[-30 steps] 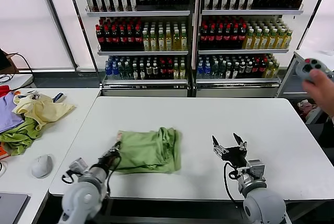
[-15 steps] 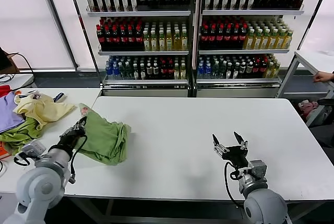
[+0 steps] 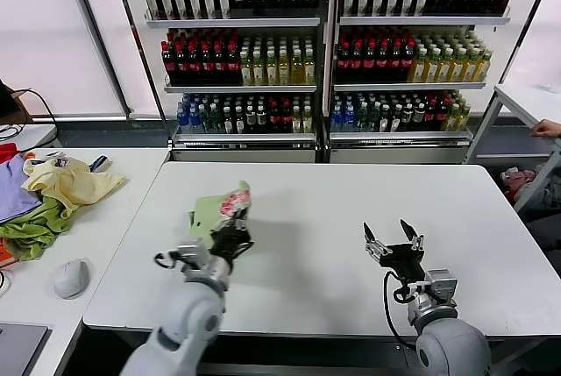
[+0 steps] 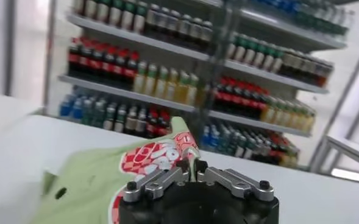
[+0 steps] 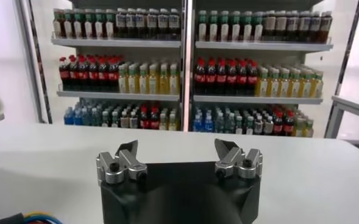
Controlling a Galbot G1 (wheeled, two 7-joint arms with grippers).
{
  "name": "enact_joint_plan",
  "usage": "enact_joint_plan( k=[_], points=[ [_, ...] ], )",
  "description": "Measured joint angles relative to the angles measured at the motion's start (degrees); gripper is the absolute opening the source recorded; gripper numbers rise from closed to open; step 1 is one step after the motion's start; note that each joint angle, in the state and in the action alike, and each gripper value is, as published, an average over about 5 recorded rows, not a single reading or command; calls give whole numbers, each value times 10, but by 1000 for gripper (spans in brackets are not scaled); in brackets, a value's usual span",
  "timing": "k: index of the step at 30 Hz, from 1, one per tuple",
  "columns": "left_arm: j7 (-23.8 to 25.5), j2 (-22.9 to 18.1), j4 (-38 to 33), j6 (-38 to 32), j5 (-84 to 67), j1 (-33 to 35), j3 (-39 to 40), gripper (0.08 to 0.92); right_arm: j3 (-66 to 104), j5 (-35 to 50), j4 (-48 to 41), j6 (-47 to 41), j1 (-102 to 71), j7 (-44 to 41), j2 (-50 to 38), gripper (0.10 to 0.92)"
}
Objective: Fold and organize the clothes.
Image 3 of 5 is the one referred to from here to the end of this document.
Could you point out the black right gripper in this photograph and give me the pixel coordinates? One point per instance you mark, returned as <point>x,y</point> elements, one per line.
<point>405,262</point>

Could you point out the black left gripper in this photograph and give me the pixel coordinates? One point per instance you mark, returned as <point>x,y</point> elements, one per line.
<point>230,244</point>

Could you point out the light green T-shirt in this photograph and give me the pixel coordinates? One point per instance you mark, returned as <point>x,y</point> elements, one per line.
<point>206,214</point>

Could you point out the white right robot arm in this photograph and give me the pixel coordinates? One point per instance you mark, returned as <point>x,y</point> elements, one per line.
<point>451,345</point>

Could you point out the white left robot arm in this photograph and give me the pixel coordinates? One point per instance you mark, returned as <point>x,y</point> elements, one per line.
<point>188,314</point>

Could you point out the pink white clothes pile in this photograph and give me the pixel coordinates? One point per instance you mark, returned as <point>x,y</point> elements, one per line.
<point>517,176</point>

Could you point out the person's bare hand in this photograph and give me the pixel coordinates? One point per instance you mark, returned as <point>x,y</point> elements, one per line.
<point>548,128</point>

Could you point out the small white cap dark bottle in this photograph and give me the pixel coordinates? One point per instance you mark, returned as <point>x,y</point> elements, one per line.
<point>420,117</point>
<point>251,119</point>
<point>240,119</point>
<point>397,117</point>
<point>263,119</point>
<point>229,119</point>
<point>386,117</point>
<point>408,117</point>

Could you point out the small green tinted bottle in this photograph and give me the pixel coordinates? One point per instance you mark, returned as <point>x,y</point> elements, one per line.
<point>375,117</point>
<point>216,119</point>
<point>204,119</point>
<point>363,117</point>

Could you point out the small blue drink bottle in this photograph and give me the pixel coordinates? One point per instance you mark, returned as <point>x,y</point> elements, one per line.
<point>193,119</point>
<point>182,119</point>
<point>338,117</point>
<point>350,117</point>

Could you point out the small red cap bottle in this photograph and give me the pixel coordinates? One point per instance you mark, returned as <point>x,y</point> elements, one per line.
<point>431,117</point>
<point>275,119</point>
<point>287,119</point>
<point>442,117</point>

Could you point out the small yellow drink bottle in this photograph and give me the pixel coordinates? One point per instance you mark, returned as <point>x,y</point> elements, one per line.
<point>463,119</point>
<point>452,119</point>
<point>309,119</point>
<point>298,119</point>

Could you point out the navy white striped garment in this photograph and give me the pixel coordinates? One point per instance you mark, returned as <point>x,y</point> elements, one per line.
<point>100,162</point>

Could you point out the yellow juice bottle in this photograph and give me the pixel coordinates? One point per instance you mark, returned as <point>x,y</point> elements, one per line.
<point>259,71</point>
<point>310,71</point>
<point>246,71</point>
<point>485,69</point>
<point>285,71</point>
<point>271,71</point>
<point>459,69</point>
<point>472,69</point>
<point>298,71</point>
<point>434,69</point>
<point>421,69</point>
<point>447,69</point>

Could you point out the red cap cola bottle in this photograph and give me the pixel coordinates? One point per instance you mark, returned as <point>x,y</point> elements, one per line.
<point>369,60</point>
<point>182,65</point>
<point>342,60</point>
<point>408,60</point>
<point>195,65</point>
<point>356,60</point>
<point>208,65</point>
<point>382,60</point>
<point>395,60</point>
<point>168,65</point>
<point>233,65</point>
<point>220,65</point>

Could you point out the pale yellow shirt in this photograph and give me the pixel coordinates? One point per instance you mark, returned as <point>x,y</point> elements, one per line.
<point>75,187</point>

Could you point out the white computer mouse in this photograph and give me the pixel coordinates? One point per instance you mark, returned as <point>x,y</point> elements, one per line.
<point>71,279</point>

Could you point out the white side table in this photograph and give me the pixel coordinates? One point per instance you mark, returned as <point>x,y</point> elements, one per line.
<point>499,104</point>

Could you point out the olive green garment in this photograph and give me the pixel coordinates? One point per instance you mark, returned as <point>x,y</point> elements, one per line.
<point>32,231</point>

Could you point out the metal drinks shelf rack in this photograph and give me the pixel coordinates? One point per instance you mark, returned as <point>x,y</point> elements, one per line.
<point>234,23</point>
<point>424,21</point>

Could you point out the purple garment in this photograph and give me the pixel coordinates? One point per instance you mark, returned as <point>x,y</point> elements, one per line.
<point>13,192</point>

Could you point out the orange box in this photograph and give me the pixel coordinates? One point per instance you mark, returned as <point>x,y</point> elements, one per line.
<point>3,257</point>

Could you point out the red garment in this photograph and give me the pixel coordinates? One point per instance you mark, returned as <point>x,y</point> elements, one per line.
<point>6,152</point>

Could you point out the brown cardboard box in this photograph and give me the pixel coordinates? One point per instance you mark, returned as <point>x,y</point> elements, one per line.
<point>21,106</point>

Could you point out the grey laptop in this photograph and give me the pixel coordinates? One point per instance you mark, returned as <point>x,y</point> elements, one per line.
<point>19,347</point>

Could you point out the black monitor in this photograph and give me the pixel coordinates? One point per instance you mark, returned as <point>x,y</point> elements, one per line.
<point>6,102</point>

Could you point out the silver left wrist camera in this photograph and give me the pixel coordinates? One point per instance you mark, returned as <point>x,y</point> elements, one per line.
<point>193,254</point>

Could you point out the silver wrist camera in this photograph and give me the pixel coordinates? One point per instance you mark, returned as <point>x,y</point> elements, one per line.
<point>193,254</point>
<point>440,284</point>

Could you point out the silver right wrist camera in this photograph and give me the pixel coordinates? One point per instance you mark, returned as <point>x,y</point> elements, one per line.
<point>440,284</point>

